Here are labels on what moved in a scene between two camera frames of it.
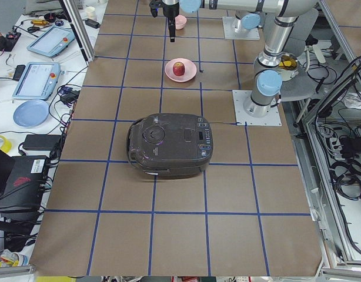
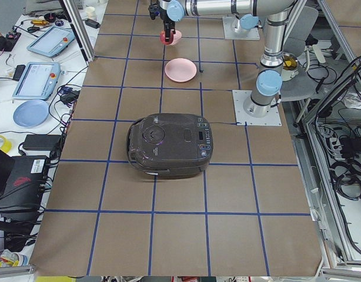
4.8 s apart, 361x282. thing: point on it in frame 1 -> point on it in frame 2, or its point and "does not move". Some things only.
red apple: [178, 68] -> [163, 38]
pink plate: [190, 70] does not move
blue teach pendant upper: [52, 41] does not move
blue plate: [30, 113] does not move
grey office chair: [305, 84] does not move
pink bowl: [180, 20] -> [176, 37]
